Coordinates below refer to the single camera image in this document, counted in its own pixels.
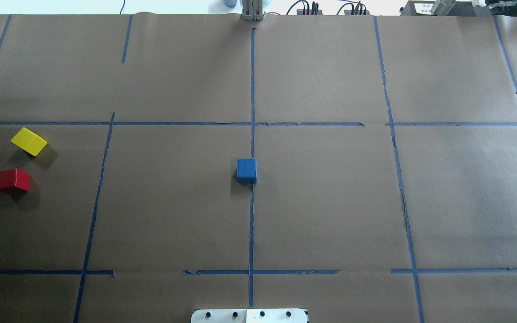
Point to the blue wooden block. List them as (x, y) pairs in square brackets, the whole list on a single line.
[(246, 171)]

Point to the red wooden block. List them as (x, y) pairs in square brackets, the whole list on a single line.
[(14, 181)]

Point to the black power strip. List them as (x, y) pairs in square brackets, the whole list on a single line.
[(309, 8), (357, 9)]

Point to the yellow wooden block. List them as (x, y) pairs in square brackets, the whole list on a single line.
[(29, 142)]

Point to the aluminium frame post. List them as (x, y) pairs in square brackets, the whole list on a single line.
[(252, 10)]

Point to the white pedestal column base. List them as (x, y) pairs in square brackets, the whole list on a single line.
[(264, 315)]

